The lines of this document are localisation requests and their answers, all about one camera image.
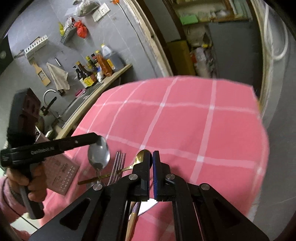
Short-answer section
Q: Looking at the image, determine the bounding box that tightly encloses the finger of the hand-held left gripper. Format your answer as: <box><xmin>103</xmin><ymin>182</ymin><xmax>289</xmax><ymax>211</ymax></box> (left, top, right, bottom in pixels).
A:
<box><xmin>58</xmin><ymin>133</ymin><xmax>102</xmax><ymax>153</ymax></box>

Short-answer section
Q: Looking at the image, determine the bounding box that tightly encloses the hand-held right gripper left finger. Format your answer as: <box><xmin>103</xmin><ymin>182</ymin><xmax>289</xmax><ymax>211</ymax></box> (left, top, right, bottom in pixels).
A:
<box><xmin>29</xmin><ymin>150</ymin><xmax>154</xmax><ymax>241</ymax></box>

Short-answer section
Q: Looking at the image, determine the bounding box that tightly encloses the person's left forearm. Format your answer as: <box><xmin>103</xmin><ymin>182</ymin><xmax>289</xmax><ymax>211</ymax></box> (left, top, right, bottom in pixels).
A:
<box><xmin>0</xmin><ymin>176</ymin><xmax>33</xmax><ymax>241</ymax></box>

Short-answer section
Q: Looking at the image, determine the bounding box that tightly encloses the green box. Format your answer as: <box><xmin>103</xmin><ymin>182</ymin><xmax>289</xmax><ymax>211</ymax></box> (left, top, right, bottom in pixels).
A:
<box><xmin>180</xmin><ymin>14</ymin><xmax>199</xmax><ymax>25</ymax></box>

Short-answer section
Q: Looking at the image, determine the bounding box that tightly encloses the wooden grater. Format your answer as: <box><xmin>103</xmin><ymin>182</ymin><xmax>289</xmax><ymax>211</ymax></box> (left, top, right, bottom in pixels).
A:
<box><xmin>30</xmin><ymin>59</ymin><xmax>51</xmax><ymax>87</ymax></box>

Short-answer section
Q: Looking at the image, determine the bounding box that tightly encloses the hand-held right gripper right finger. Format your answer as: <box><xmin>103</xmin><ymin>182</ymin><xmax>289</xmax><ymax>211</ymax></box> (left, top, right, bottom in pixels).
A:
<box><xmin>153</xmin><ymin>151</ymin><xmax>270</xmax><ymax>241</ymax></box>

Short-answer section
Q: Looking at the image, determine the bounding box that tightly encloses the silver spoon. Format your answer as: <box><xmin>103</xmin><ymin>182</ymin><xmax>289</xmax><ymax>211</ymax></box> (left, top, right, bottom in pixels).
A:
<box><xmin>87</xmin><ymin>138</ymin><xmax>111</xmax><ymax>186</ymax></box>

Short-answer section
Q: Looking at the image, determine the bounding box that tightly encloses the white hose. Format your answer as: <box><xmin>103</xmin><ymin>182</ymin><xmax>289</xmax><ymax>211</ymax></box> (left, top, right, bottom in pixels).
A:
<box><xmin>261</xmin><ymin>5</ymin><xmax>289</xmax><ymax>61</ymax></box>

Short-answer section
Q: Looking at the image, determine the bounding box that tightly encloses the black wall cable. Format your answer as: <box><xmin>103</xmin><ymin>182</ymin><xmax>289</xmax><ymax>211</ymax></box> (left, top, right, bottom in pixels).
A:
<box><xmin>118</xmin><ymin>2</ymin><xmax>158</xmax><ymax>77</ymax></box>

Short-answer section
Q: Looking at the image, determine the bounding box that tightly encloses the chrome faucet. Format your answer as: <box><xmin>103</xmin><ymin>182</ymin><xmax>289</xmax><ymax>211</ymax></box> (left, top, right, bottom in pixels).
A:
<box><xmin>42</xmin><ymin>89</ymin><xmax>58</xmax><ymax>116</ymax></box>

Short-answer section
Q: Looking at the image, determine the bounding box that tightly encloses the grey cabinet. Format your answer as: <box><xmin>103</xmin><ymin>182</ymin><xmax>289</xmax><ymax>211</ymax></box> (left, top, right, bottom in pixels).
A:
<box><xmin>208</xmin><ymin>20</ymin><xmax>263</xmax><ymax>79</ymax></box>

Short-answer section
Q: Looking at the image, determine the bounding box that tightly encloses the yellow box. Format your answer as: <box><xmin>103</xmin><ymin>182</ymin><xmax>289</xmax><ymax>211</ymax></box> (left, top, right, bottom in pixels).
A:
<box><xmin>166</xmin><ymin>40</ymin><xmax>196</xmax><ymax>76</ymax></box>

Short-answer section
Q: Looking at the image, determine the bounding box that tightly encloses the gold spoon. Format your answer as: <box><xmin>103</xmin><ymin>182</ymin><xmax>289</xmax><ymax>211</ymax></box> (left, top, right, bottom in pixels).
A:
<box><xmin>77</xmin><ymin>149</ymin><xmax>151</xmax><ymax>185</ymax></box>

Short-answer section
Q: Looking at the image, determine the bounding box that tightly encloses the orange cooking oil bottle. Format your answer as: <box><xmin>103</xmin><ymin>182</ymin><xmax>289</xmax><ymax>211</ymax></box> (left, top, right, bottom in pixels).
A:
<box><xmin>95</xmin><ymin>50</ymin><xmax>113</xmax><ymax>77</ymax></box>

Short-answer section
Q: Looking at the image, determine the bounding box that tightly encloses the red plastic bag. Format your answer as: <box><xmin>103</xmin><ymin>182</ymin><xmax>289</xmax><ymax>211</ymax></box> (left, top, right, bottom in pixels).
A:
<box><xmin>75</xmin><ymin>20</ymin><xmax>88</xmax><ymax>39</ymax></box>

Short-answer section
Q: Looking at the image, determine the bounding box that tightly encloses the person's left hand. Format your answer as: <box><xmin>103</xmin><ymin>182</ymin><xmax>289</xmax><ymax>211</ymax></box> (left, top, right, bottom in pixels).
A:
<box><xmin>7</xmin><ymin>161</ymin><xmax>48</xmax><ymax>204</ymax></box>

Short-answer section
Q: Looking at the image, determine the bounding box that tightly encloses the grey wall basket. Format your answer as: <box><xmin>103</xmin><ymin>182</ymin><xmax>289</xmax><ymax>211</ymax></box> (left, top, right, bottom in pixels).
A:
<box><xmin>60</xmin><ymin>22</ymin><xmax>78</xmax><ymax>44</ymax></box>

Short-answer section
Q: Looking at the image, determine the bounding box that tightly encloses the wooden edged kitchen counter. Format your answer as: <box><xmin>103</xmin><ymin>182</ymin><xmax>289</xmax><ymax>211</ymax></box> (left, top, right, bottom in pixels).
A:
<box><xmin>61</xmin><ymin>64</ymin><xmax>133</xmax><ymax>139</ymax></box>

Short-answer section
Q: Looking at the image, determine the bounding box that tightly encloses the silver fork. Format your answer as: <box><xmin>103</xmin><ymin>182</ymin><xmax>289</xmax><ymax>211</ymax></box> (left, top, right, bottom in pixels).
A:
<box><xmin>107</xmin><ymin>152</ymin><xmax>127</xmax><ymax>186</ymax></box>

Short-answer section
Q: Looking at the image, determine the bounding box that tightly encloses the beige hanging towel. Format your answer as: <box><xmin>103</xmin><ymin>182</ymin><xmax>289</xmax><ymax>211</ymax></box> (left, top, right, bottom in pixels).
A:
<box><xmin>46</xmin><ymin>62</ymin><xmax>70</xmax><ymax>91</ymax></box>

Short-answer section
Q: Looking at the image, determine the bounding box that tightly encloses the large white plastic bottle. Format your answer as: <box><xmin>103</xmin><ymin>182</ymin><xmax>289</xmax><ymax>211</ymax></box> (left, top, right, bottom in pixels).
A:
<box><xmin>101</xmin><ymin>44</ymin><xmax>116</xmax><ymax>70</ymax></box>

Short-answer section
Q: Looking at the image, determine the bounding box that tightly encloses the pink checkered tablecloth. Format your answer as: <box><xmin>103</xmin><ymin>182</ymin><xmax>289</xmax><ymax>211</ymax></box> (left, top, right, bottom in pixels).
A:
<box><xmin>43</xmin><ymin>75</ymin><xmax>270</xmax><ymax>241</ymax></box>

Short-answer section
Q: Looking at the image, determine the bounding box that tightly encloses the white wall socket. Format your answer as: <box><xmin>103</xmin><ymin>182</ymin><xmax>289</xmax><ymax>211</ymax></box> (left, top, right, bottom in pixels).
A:
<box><xmin>92</xmin><ymin>6</ymin><xmax>110</xmax><ymax>22</ymax></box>

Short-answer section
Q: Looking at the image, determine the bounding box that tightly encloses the clear bag of dried goods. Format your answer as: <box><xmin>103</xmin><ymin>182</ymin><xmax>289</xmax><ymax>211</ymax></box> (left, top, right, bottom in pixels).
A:
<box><xmin>73</xmin><ymin>0</ymin><xmax>94</xmax><ymax>17</ymax></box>

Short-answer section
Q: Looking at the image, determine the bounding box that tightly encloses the wooden shelf unit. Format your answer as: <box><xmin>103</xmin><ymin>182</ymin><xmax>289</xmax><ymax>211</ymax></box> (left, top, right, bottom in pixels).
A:
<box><xmin>162</xmin><ymin>0</ymin><xmax>253</xmax><ymax>24</ymax></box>

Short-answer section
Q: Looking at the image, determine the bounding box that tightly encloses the wooden door frame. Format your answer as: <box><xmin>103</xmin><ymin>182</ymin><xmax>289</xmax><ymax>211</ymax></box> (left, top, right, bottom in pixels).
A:
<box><xmin>135</xmin><ymin>0</ymin><xmax>270</xmax><ymax>112</ymax></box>

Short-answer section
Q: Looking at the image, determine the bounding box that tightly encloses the wooden handled utensil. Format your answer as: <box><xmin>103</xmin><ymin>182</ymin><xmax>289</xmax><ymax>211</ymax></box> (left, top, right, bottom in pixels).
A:
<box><xmin>125</xmin><ymin>201</ymin><xmax>141</xmax><ymax>241</ymax></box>

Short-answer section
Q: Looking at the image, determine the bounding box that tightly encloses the small dark sauce bottle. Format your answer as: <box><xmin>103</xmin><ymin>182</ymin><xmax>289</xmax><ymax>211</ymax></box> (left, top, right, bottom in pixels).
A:
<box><xmin>85</xmin><ymin>54</ymin><xmax>99</xmax><ymax>70</ymax></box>

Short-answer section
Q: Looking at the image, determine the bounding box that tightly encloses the white power strip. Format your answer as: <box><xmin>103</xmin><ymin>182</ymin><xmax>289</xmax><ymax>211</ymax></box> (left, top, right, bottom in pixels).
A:
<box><xmin>23</xmin><ymin>35</ymin><xmax>49</xmax><ymax>59</ymax></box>

